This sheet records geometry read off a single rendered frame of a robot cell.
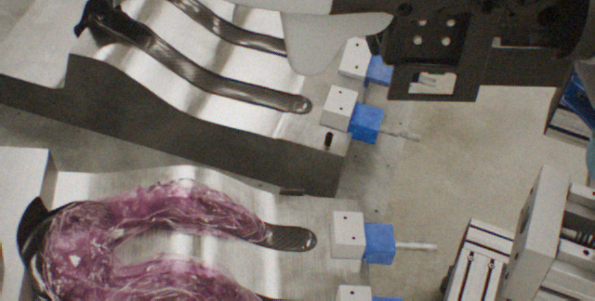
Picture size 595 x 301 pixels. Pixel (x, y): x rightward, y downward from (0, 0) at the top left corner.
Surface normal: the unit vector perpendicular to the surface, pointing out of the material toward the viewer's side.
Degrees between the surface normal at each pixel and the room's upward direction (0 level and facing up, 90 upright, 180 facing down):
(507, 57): 82
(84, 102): 90
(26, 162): 0
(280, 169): 90
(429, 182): 0
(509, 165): 0
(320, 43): 82
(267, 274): 18
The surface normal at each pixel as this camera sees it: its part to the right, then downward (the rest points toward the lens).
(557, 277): -0.33, 0.64
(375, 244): 0.14, -0.70
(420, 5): 0.34, 0.60
